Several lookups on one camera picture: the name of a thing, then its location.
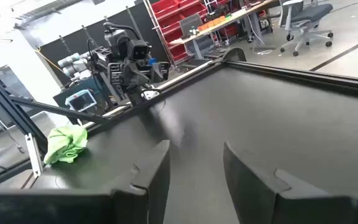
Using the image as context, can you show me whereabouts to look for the grey office chair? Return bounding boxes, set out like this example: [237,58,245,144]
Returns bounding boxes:
[278,0,335,57]

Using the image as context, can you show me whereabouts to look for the red bin shelf rack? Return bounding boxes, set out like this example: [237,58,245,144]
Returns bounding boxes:
[143,0,241,68]

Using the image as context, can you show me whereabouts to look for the long wooden workbench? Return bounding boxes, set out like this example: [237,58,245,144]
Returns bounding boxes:
[168,0,281,60]

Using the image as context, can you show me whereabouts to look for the white metal bracket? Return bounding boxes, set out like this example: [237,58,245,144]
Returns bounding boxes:
[24,133,45,179]

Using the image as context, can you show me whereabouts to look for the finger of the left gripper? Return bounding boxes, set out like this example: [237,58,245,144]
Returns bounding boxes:
[152,61,171,84]
[109,62,127,102]

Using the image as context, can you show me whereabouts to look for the tablet in light blue case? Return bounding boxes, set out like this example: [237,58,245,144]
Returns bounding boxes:
[65,89,98,113]

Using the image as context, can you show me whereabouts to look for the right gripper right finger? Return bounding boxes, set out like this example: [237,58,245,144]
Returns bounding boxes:
[223,141,358,224]

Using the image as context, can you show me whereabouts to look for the teal equipment cart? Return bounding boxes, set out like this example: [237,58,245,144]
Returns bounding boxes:
[53,76,114,119]

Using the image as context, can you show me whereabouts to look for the thin yellow cable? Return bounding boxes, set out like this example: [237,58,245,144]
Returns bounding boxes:
[34,46,65,75]

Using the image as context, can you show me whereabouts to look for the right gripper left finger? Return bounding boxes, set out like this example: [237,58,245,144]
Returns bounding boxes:
[0,139,171,224]

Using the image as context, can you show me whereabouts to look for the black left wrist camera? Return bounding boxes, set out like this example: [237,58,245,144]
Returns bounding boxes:
[129,39,151,62]

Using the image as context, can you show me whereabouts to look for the black aluminium table frame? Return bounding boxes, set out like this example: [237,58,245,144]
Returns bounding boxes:
[0,46,358,191]

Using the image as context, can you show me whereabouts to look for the green microfibre towel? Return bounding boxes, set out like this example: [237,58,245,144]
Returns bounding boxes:
[44,123,89,165]

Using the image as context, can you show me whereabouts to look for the black partition panel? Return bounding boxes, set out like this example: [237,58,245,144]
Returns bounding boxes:
[38,1,170,90]

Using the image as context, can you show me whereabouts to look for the white floor cable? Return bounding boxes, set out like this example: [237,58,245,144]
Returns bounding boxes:
[247,14,275,56]

